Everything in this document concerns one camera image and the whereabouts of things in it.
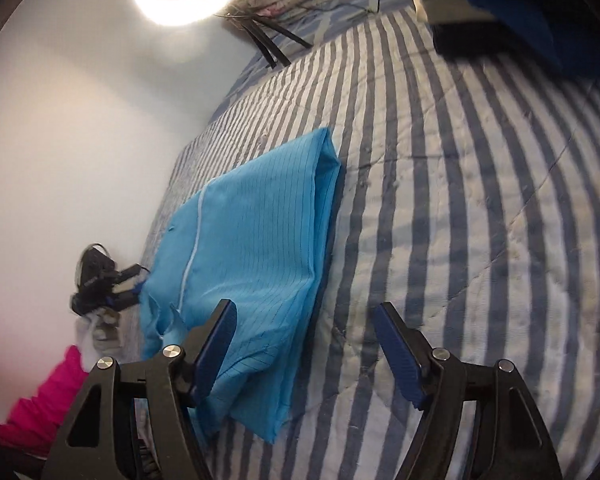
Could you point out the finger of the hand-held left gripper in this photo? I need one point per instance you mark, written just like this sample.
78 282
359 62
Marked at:
130 272
125 297

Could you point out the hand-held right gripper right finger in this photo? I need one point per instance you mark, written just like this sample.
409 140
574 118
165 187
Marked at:
397 355

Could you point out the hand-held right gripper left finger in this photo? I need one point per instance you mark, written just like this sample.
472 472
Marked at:
215 350

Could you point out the light blue jacket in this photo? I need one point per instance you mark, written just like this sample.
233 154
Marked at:
250 225

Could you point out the person's left forearm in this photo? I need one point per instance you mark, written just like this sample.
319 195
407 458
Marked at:
45 405

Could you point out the person's left hand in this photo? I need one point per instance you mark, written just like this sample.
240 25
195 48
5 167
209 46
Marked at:
102 335

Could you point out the blue white striped blanket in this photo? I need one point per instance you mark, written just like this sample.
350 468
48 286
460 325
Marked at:
455 210

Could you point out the black tripod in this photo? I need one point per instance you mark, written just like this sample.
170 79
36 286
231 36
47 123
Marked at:
265 50

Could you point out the folded blue garment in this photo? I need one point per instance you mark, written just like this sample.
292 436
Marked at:
520 20

